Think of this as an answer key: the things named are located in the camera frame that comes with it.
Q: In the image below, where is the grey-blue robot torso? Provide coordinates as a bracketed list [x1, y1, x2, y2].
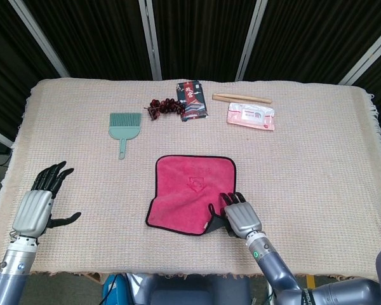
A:
[136, 274, 253, 305]

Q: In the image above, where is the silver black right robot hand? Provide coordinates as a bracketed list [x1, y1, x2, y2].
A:
[208, 191, 263, 239]

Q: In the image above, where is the teal hand brush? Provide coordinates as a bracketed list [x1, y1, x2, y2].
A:
[109, 112, 143, 160]

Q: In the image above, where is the blue cover under table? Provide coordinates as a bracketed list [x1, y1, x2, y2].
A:
[101, 274, 137, 305]

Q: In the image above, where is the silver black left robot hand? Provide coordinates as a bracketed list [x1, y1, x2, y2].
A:
[11, 161, 83, 239]

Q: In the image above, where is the pink cloth with black edge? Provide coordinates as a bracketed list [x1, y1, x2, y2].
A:
[145, 154, 237, 236]

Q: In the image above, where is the pink wet wipes pack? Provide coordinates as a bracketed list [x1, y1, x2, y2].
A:
[225, 102, 276, 131]

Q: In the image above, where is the beige woven tablecloth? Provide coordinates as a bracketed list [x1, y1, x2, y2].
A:
[0, 78, 381, 287]

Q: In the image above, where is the dark printed packet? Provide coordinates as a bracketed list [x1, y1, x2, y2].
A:
[176, 81, 210, 122]

